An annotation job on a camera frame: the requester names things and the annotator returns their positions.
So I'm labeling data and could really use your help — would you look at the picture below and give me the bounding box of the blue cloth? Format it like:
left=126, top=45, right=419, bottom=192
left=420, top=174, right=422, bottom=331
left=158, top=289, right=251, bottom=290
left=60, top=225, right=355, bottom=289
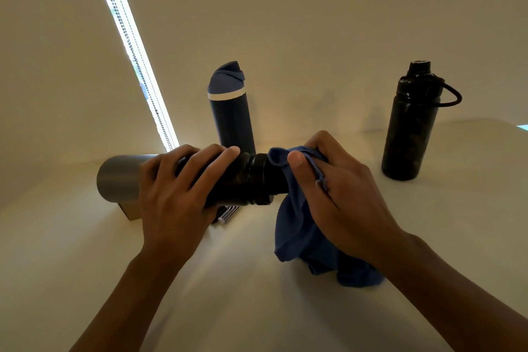
left=267, top=146, right=385, bottom=288

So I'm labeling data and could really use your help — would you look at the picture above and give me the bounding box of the person's left hand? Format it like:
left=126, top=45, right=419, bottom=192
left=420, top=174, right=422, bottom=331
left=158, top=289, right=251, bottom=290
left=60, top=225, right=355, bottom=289
left=138, top=144, right=241, bottom=266

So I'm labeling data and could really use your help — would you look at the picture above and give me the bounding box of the black grey gradient bottle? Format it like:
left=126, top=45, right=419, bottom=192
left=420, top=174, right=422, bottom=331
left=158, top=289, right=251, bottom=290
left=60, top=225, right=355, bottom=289
left=96, top=151, right=289, bottom=208

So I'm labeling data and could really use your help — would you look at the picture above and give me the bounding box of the navy bottle with blue lid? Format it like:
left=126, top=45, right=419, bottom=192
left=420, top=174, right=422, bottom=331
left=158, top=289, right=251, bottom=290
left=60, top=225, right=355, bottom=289
left=207, top=60, right=256, bottom=155

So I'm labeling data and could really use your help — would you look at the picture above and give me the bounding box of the brown paper box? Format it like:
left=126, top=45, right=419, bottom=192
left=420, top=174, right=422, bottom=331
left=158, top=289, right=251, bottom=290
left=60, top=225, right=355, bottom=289
left=118, top=201, right=143, bottom=221

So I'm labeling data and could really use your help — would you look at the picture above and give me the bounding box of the black bottle with loop handle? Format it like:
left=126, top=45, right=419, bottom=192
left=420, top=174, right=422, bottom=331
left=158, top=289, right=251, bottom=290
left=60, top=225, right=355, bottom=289
left=381, top=60, right=463, bottom=182

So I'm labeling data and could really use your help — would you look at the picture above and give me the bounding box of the beaded blind chain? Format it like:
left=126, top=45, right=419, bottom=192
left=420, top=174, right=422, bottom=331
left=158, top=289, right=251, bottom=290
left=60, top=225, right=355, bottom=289
left=87, top=0, right=177, bottom=152

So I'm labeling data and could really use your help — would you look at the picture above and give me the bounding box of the person's right hand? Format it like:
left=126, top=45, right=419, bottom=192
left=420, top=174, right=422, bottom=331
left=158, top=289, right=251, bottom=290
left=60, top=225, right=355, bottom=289
left=287, top=130, right=407, bottom=266

